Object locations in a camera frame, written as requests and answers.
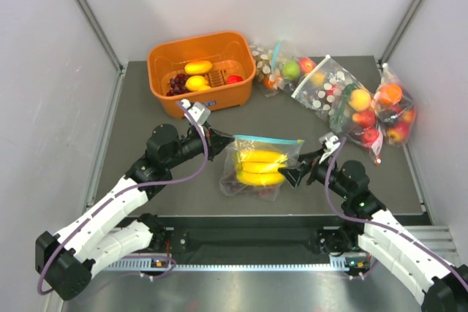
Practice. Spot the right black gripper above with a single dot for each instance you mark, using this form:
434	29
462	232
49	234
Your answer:
310	159

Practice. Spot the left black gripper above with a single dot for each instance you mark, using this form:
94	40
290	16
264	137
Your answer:
216	142

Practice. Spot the blue zip top bag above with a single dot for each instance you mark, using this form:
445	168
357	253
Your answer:
291	148

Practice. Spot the yellow fake banana bunch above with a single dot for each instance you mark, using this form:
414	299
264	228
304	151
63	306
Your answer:
259	167

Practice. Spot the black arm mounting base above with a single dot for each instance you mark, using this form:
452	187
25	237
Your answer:
316	234

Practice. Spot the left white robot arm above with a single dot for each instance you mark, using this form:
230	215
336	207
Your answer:
69	259

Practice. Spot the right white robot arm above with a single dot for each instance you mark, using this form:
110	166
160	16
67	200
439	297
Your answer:
435	283

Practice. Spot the yellow fake lemon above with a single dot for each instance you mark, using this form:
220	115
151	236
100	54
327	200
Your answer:
197	83

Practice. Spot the red fake tomato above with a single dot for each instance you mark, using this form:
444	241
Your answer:
233	79

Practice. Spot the purple fake grapes in basket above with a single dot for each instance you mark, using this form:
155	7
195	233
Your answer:
177	85

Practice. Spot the yellow fake mango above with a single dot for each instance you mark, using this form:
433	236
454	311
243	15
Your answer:
199	67

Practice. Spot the white zip bag with fruit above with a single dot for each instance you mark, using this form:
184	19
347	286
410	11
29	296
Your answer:
343	102

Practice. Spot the back bag with green apple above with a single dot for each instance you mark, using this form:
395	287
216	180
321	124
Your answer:
279	67

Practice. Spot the right bag with orange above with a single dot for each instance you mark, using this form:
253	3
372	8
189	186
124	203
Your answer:
394	107

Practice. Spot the orange plastic basket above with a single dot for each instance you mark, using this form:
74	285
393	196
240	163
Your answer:
216	70

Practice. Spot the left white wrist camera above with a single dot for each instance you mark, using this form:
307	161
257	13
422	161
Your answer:
195	112

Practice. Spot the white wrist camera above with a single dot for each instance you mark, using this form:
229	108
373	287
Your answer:
330	143
195	112

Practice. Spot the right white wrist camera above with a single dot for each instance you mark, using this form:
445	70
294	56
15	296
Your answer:
330	143

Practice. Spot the grey slotted cable duct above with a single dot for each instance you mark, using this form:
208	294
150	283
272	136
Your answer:
153	265

